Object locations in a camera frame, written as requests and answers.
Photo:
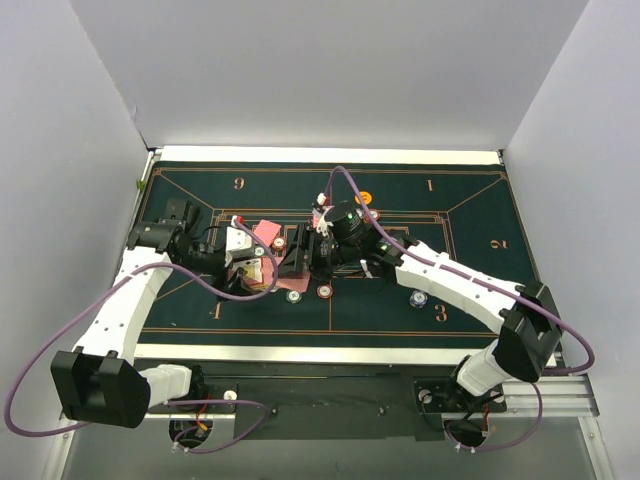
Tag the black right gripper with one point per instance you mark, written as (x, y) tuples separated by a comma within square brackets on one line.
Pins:
[(305, 250)]

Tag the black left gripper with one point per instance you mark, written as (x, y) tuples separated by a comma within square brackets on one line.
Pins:
[(232, 279)]

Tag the red chips position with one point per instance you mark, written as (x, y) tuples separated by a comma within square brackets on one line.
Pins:
[(279, 243)]

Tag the green poker chip stack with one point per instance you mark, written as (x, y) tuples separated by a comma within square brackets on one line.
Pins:
[(293, 296)]

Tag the red poker chip stack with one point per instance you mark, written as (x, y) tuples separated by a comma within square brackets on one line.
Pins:
[(324, 291)]

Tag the blue chips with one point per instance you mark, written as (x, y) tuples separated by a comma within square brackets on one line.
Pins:
[(418, 299)]

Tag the red-backed playing card deck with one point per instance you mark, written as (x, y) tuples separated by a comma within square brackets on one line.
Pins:
[(297, 284)]

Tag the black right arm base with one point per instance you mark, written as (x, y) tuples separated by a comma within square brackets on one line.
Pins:
[(441, 395)]

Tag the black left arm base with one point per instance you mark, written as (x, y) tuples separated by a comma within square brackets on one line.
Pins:
[(206, 388)]

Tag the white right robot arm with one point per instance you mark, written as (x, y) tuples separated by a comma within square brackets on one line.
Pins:
[(519, 314)]

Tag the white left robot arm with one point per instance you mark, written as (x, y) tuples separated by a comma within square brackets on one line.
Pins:
[(97, 381)]

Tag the orange dealer button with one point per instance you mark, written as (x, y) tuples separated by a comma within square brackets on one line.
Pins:
[(365, 196)]

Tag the green poker table mat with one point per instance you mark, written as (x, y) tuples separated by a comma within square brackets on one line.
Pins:
[(467, 212)]

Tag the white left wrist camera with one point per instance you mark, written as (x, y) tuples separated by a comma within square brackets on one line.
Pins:
[(238, 245)]

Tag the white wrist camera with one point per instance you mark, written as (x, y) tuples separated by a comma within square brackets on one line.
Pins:
[(238, 245), (322, 204)]

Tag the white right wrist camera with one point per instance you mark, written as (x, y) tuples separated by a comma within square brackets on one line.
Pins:
[(322, 204)]

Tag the aluminium frame rail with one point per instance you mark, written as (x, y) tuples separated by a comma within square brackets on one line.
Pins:
[(567, 445)]

